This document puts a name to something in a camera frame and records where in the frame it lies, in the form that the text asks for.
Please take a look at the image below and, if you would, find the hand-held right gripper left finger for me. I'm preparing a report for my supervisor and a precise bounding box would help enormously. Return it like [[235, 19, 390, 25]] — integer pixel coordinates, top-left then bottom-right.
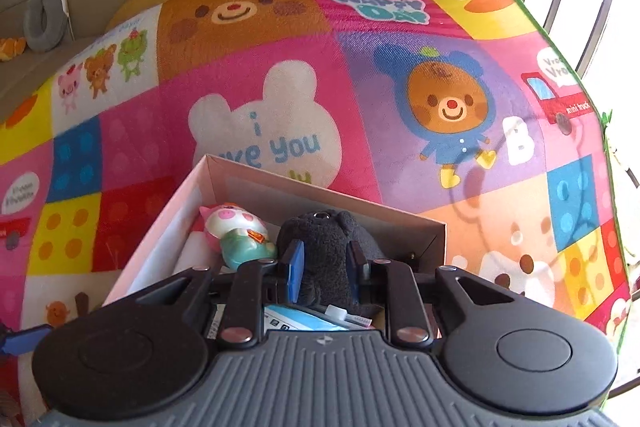
[[132, 239, 307, 344]]

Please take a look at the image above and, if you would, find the colourful cartoon play mat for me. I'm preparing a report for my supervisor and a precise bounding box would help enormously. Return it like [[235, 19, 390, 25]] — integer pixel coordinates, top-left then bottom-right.
[[0, 0, 633, 427]]

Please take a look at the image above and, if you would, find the pink cardboard box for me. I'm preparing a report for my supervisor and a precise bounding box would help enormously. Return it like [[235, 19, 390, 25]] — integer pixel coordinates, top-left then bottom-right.
[[102, 153, 448, 343]]

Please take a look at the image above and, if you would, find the orange yellow plush toy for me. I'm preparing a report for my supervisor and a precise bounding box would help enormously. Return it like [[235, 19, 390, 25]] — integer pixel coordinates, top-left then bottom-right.
[[0, 37, 27, 62]]

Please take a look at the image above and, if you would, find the black cat plush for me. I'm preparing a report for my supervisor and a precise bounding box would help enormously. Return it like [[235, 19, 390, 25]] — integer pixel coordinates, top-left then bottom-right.
[[276, 209, 388, 308]]

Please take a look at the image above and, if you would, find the grey neck pillow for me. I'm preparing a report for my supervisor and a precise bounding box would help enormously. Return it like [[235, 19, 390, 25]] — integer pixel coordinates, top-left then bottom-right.
[[22, 0, 71, 54]]

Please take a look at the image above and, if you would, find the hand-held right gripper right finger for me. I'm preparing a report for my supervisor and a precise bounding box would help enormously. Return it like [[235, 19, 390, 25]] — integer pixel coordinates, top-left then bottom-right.
[[345, 241, 523, 345]]

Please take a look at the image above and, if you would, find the pink white pig toy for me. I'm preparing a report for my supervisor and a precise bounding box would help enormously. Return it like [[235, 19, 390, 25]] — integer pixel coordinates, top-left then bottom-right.
[[199, 203, 278, 270]]

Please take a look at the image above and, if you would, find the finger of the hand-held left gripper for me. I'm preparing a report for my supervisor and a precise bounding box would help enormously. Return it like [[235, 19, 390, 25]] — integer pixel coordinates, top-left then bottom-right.
[[0, 324, 55, 356]]

